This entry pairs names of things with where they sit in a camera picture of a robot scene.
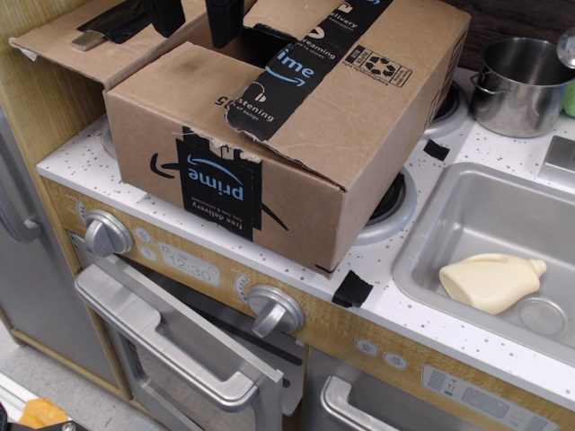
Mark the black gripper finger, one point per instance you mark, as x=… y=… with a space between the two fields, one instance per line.
x=167 y=16
x=225 y=19

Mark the silver toy sink basin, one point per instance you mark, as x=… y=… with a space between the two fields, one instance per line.
x=477 y=210

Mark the stainless steel pot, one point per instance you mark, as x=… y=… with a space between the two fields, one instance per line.
x=520 y=88

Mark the orange object on floor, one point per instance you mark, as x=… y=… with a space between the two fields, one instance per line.
x=40 y=413

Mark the shiny ladle bowl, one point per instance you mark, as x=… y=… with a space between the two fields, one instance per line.
x=566 y=48

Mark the green toy object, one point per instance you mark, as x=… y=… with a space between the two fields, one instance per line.
x=568 y=105

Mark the black tape piece front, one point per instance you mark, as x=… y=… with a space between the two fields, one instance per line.
x=352 y=292

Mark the silver toy dishwasher door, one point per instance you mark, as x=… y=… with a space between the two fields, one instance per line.
x=341 y=397

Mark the silver oven knob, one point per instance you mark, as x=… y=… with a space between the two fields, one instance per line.
x=106 y=234
x=274 y=310

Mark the rear grey stove burner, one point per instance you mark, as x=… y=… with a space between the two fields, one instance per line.
x=451 y=114

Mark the silver toy oven door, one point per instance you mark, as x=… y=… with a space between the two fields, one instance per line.
x=192 y=362

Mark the front grey stove burner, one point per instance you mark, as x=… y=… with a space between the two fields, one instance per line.
x=393 y=212

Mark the right silver oven knob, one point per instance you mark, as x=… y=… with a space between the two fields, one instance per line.
x=274 y=310

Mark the metal bar on left flap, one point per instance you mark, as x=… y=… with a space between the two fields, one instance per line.
x=88 y=40

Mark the brown Amazon cardboard box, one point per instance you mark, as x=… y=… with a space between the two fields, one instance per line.
x=287 y=138

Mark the grey toy fridge door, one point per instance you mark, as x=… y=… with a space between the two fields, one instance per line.
x=38 y=299

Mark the grey stove burner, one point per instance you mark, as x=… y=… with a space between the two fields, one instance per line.
x=451 y=114
x=393 y=212

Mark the cream toy detergent bottle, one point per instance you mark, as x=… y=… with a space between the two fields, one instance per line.
x=492 y=282

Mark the left silver oven knob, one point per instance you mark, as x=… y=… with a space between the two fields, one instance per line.
x=106 y=234

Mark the black tape piece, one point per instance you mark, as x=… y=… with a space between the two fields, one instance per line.
x=436 y=150
x=352 y=292

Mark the black tape piece rear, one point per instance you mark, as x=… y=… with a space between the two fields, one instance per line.
x=436 y=150

